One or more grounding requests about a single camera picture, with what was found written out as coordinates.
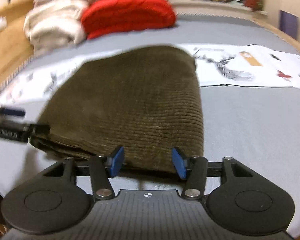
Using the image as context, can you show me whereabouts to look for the dark olive corduroy pants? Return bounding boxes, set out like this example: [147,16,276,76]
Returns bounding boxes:
[30,46,204,172]

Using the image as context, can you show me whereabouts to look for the cream fleece folded blanket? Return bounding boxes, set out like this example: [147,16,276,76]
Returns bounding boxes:
[23,0,89,56]

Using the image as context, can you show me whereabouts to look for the white printed deer cloth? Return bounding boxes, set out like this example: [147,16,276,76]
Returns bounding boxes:
[0,43,300,105]

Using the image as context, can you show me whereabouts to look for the red knitted folded blanket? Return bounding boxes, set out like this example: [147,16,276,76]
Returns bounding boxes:
[81,0,176,40]

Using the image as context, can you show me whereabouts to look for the purple box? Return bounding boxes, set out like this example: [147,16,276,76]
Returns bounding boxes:
[279,10,299,40]

